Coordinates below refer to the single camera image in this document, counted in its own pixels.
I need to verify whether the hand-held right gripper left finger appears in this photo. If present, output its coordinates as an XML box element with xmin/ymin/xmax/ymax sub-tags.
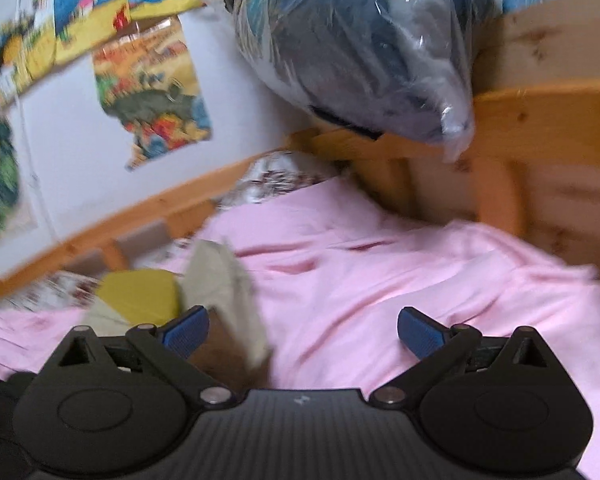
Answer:
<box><xmin>55</xmin><ymin>305</ymin><xmax>237</xmax><ymax>408</ymax></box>

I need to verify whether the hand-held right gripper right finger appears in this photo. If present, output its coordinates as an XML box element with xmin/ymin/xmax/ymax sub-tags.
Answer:
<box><xmin>369</xmin><ymin>306</ymin><xmax>556</xmax><ymax>408</ymax></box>

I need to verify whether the beige olive brown hooded jacket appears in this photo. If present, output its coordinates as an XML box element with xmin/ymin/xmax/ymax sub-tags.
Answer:
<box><xmin>82</xmin><ymin>240</ymin><xmax>277</xmax><ymax>392</ymax></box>

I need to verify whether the clear plastic bag of clothes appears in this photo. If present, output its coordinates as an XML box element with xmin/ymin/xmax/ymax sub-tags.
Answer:
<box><xmin>223</xmin><ymin>0</ymin><xmax>552</xmax><ymax>162</ymax></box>

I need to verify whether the pink blanket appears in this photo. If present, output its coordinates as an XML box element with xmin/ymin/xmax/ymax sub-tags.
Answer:
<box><xmin>0</xmin><ymin>177</ymin><xmax>600</xmax><ymax>480</ymax></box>

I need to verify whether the torn colourful flower wall poster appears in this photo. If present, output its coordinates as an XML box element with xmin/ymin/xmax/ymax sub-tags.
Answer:
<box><xmin>92</xmin><ymin>15</ymin><xmax>214</xmax><ymax>172</ymax></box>

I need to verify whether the wooden bed frame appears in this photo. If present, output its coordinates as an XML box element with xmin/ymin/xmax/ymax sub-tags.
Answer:
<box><xmin>0</xmin><ymin>0</ymin><xmax>600</xmax><ymax>307</ymax></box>

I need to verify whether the yellow dark cartoon wall poster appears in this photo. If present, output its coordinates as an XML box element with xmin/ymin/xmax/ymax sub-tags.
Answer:
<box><xmin>0</xmin><ymin>0</ymin><xmax>57</xmax><ymax>102</ymax></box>

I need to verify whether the yellow blue cartoon wall poster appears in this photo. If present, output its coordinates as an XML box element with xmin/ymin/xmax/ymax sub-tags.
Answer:
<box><xmin>53</xmin><ymin>0</ymin><xmax>207</xmax><ymax>67</ymax></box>

